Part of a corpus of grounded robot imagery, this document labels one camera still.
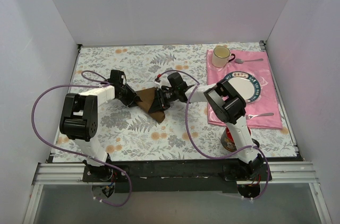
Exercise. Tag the silver spoon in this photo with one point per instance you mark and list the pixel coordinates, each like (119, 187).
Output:
(241, 61)

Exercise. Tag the silver fork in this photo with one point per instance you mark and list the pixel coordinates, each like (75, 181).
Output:
(259, 115)

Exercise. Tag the brown cloth napkin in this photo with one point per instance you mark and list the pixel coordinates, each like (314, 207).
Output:
(147, 97)

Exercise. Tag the red interior dark mug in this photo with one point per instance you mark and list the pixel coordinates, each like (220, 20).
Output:
(228, 143)

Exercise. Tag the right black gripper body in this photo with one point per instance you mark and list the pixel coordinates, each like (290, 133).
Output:
(160, 98)

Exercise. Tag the white plate dark rim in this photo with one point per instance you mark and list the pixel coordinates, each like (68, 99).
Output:
(245, 84)

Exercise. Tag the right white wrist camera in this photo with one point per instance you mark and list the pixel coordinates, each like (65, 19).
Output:
(159, 83)

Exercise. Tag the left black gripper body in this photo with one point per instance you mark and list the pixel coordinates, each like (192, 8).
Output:
(130, 96)

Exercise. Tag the black base bar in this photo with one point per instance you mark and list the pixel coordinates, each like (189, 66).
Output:
(178, 175)

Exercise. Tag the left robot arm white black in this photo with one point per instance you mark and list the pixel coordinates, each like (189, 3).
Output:
(79, 119)

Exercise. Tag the cream enamel mug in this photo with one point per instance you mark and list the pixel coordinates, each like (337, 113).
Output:
(221, 56)

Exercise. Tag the pink satin cloth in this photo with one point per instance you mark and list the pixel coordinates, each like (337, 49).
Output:
(267, 102)

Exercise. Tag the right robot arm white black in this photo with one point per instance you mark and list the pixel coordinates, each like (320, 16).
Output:
(229, 107)

